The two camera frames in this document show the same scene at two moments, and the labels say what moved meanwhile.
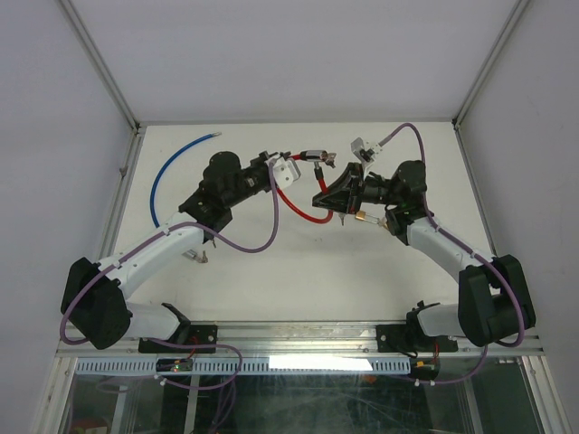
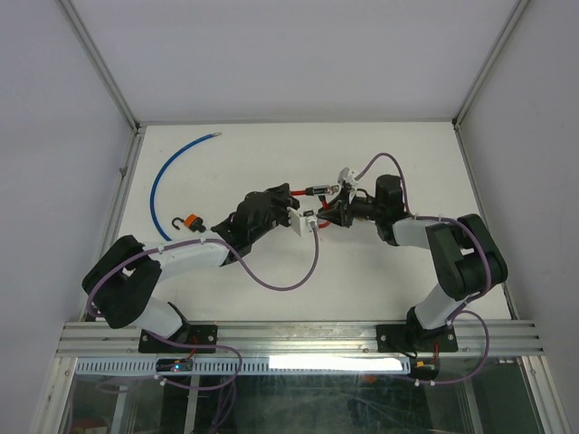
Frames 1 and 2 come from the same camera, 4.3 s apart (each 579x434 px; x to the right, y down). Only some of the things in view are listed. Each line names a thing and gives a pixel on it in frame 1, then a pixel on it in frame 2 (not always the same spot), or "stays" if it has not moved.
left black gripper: x=263 y=156 -> x=281 y=196
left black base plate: x=196 y=334 stays
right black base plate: x=398 y=338 stays
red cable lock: x=316 y=156 -> x=322 y=192
